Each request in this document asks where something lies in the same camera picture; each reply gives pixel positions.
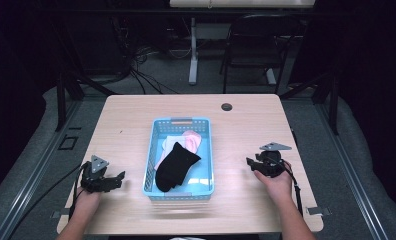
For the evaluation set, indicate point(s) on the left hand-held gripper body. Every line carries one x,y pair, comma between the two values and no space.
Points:
94,178

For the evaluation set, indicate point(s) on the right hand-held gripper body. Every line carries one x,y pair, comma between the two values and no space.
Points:
272,163

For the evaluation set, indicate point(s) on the person's right hand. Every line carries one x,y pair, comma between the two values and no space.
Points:
277,186

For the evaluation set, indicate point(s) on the person's left hand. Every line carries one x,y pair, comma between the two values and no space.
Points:
86,201

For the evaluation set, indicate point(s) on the light blue plastic basket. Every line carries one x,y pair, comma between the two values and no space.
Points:
204,156

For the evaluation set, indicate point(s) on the white sock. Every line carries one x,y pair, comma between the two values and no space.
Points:
167,145

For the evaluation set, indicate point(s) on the black sock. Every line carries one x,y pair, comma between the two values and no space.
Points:
176,166

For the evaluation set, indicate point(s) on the pink sock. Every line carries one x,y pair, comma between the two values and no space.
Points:
192,140

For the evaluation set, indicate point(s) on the black metal stand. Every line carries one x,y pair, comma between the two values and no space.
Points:
62,100
332,103

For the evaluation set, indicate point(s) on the white desk foot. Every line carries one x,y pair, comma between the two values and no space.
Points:
271,76

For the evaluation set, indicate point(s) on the white desk leg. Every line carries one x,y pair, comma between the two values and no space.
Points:
193,60

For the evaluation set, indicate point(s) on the black folding chair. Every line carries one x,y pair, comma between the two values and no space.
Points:
252,40

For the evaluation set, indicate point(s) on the white desk top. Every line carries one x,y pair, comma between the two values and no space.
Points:
242,3

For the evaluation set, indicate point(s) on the grey metal table bracket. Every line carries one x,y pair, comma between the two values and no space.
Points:
60,214
317,211

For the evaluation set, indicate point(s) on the aluminium floor rail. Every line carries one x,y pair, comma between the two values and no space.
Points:
349,170
32,180

